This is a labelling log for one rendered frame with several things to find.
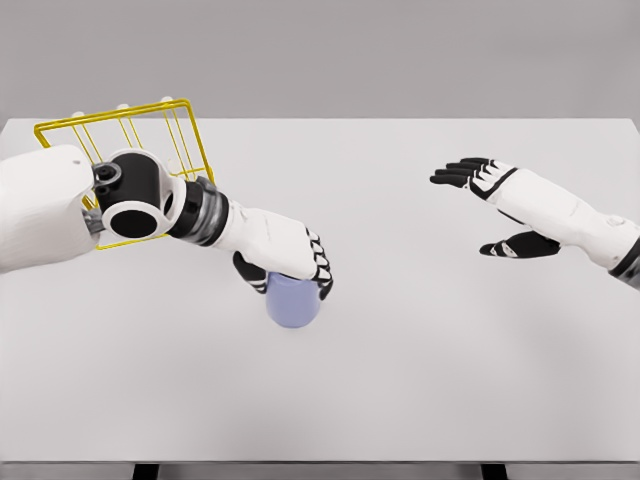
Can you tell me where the lavender cup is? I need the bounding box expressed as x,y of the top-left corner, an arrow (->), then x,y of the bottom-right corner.
265,271 -> 322,330

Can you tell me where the yellow wire cup holder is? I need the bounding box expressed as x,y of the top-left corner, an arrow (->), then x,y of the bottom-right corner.
33,95 -> 218,252

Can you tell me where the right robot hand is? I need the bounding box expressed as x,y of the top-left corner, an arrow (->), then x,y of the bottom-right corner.
429,157 -> 576,260

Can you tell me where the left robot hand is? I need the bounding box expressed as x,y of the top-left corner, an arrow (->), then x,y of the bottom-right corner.
232,211 -> 335,302

